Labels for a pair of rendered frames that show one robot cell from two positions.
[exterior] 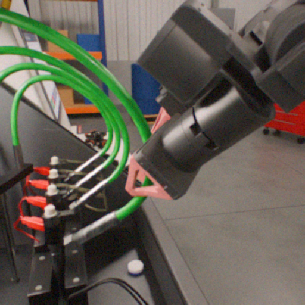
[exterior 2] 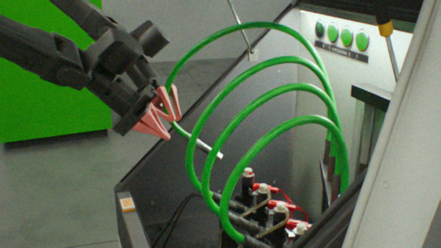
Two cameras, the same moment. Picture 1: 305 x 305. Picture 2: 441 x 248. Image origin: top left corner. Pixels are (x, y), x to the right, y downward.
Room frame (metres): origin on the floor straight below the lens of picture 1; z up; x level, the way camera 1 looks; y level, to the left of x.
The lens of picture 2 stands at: (1.36, 0.06, 1.55)
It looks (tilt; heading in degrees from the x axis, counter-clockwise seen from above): 20 degrees down; 176
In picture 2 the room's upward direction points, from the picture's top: straight up
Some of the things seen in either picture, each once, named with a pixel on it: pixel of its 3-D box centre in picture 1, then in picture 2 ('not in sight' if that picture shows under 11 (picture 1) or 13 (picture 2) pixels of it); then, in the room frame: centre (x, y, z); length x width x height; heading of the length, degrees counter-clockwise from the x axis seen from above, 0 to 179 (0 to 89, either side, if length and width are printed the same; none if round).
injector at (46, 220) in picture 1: (63, 260); (243, 216); (0.44, 0.17, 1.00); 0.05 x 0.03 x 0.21; 105
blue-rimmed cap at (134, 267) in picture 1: (135, 267); not in sight; (0.60, 0.04, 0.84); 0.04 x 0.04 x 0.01
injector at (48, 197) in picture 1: (63, 235); (256, 235); (0.52, 0.19, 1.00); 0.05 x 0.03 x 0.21; 105
